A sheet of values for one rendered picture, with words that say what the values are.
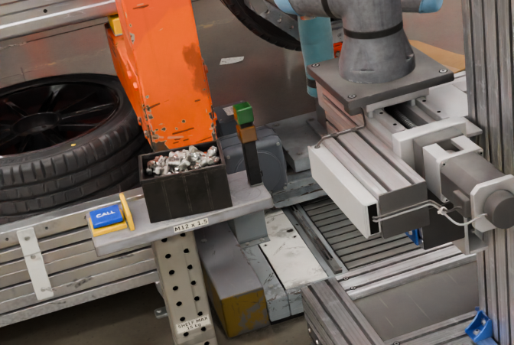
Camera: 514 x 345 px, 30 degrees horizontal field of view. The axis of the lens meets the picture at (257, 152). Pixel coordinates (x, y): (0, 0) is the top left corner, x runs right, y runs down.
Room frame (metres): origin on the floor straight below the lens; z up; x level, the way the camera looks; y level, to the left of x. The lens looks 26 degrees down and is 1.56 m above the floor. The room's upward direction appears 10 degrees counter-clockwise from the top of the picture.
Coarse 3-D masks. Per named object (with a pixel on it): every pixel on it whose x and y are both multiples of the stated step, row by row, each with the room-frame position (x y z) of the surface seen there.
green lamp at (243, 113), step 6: (246, 102) 2.08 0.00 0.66; (234, 108) 2.06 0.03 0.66; (240, 108) 2.05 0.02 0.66; (246, 108) 2.05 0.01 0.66; (234, 114) 2.06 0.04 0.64; (240, 114) 2.04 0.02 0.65; (246, 114) 2.04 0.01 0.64; (252, 114) 2.05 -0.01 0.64; (240, 120) 2.04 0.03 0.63; (246, 120) 2.04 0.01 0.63; (252, 120) 2.05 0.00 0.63
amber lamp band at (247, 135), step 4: (252, 124) 2.06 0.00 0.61; (236, 128) 2.07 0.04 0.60; (244, 128) 2.05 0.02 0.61; (248, 128) 2.04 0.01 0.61; (252, 128) 2.05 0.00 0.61; (240, 132) 2.04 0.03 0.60; (244, 132) 2.04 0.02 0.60; (248, 132) 2.04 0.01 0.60; (252, 132) 2.04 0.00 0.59; (240, 136) 2.04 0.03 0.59; (244, 136) 2.04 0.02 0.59; (248, 136) 2.04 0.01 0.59; (252, 136) 2.04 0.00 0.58; (256, 136) 2.05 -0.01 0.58; (240, 140) 2.05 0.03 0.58; (244, 140) 2.04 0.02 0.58; (248, 140) 2.04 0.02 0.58; (252, 140) 2.04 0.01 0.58; (256, 140) 2.05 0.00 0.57
